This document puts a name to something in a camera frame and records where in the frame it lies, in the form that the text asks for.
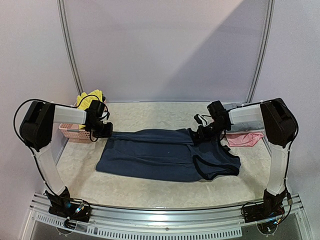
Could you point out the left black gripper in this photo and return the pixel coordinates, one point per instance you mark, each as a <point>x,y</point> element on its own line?
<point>108,133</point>

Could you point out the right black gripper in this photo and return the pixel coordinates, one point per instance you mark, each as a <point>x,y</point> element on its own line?
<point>200,133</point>

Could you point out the navy blue garment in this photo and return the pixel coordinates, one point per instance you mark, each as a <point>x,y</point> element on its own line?
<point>166,155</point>

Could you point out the grey blue button shirt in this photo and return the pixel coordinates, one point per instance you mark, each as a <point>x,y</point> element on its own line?
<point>247,126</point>

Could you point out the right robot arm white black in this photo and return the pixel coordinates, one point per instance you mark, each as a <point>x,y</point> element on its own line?
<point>280,129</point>

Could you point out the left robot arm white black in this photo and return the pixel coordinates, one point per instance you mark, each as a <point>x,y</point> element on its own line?
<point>36,131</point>

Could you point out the pink plastic laundry basket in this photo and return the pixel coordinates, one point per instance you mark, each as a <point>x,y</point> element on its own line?
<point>76,133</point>

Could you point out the yellow garment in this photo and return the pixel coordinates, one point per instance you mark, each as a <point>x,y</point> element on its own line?
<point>84,100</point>

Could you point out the pink folded garment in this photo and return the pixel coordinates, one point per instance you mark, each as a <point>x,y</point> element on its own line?
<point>244,139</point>

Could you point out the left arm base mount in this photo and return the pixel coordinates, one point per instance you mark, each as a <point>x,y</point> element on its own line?
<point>69,208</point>

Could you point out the aluminium front rail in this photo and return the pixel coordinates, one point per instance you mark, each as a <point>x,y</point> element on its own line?
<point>211,223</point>

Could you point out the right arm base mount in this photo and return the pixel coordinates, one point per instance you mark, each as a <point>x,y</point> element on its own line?
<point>271,207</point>

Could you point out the right aluminium corner post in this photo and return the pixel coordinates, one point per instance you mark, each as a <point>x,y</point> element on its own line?
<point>262,50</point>

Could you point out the aluminium corner post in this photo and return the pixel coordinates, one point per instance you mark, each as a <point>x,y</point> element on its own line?
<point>262,50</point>
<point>68,45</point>

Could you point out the left aluminium corner post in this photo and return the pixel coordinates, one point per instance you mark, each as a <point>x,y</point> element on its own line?
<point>68,45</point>

